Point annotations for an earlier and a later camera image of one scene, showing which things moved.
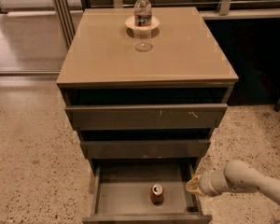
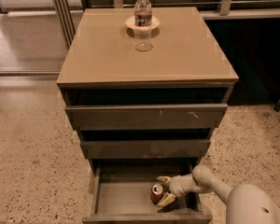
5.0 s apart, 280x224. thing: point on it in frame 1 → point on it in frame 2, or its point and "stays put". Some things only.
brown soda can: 157,194 stays put
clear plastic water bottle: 143,10 stays put
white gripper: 205,183 → 176,186
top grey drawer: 147,117 stays put
